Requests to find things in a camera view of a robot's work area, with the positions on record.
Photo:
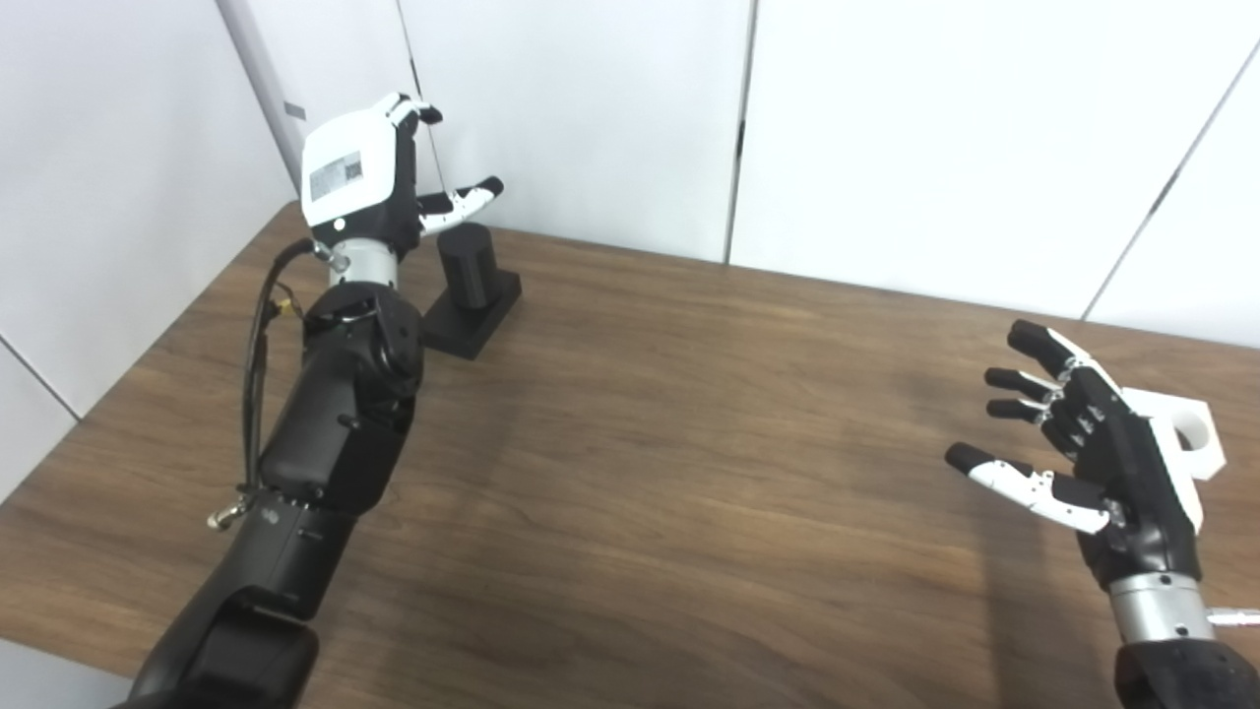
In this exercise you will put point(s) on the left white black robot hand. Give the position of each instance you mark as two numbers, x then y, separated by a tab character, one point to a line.
345	182

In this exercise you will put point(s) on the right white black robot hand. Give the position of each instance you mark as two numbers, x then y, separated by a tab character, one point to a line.
1132	463

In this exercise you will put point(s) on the white square piece with hole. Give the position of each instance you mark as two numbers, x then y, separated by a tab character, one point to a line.
1196	443

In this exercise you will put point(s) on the black peg with square base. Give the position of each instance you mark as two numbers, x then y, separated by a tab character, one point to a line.
472	286

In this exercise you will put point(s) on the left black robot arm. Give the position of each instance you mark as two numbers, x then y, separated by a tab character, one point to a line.
335	433

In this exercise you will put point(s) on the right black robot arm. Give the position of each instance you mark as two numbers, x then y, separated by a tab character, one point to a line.
1176	650

